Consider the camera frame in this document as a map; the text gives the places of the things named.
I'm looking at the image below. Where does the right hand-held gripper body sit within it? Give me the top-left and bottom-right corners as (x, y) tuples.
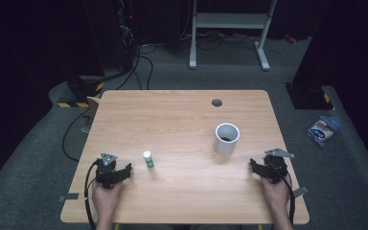
(262, 148), (295, 185)

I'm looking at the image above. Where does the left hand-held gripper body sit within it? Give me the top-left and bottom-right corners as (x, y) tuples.
(95, 152), (120, 190)

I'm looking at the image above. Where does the person's right hand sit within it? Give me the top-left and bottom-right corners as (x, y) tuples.
(260, 173), (292, 213)

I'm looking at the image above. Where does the person's left hand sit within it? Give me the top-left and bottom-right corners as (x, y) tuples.
(91, 176), (127, 222)

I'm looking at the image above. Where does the small white green bottle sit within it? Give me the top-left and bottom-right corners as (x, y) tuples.
(142, 149), (155, 171)

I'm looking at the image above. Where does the grey tape strip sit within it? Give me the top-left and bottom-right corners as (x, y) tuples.
(291, 185), (311, 199)
(57, 193), (81, 203)

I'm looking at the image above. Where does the white cup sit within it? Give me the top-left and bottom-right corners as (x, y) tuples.
(213, 122), (242, 157)

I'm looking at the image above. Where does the blue white packet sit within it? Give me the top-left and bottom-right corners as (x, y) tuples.
(307, 115), (343, 148)

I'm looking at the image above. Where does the cardboard piece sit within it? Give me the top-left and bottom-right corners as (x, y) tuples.
(86, 95), (103, 113)

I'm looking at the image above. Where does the black yellow striped stand base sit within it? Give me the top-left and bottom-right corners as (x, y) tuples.
(57, 74), (105, 109)

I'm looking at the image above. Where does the small red object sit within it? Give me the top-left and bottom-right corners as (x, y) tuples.
(283, 33), (299, 45)

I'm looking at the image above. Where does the dark equipment rack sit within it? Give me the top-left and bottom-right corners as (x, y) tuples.
(116, 0), (140, 72)

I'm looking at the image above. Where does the white metal stand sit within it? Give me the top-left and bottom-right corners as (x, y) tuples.
(188, 0), (278, 72)

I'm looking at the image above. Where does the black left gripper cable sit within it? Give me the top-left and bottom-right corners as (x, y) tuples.
(83, 158), (101, 230)

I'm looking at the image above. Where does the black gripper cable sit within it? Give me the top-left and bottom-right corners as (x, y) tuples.
(83, 158), (101, 230)
(281, 173), (297, 226)

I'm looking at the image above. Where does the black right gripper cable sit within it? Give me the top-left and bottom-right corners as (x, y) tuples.
(281, 173), (297, 226)

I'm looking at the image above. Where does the black floor cable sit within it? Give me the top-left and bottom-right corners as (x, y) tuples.
(61, 107), (92, 163)

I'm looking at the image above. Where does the black cable bundle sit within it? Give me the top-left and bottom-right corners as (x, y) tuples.
(90, 37), (159, 91)

